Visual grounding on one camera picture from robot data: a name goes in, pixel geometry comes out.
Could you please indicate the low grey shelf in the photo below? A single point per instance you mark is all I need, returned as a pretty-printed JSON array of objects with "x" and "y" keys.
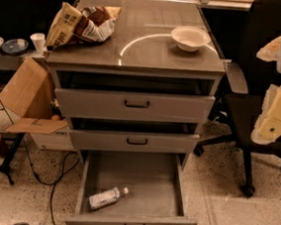
[{"x": 13, "y": 62}]

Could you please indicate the top grey drawer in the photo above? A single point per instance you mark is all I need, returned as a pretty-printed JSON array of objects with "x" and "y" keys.
[{"x": 117, "y": 105}]

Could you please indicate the grey drawer cabinet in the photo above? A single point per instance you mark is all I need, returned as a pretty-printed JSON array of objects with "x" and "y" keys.
[{"x": 140, "y": 57}]

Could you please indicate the crumpled chip bag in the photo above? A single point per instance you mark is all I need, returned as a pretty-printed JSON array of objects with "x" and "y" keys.
[{"x": 91, "y": 24}]

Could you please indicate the middle grey drawer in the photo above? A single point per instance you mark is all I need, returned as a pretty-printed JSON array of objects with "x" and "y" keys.
[{"x": 133, "y": 141}]

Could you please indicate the white paper cup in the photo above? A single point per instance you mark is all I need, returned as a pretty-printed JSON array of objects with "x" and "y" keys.
[{"x": 38, "y": 40}]

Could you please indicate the blue patterned bowl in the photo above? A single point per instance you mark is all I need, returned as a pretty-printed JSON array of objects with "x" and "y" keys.
[{"x": 15, "y": 47}]

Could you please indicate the open cardboard box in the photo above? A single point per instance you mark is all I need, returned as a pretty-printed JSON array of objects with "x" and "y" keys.
[{"x": 30, "y": 95}]

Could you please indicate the black tripod stand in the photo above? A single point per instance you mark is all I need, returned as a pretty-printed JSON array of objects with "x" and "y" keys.
[{"x": 13, "y": 143}]

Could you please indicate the black office chair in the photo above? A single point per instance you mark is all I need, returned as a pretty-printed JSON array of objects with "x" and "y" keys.
[{"x": 241, "y": 91}]

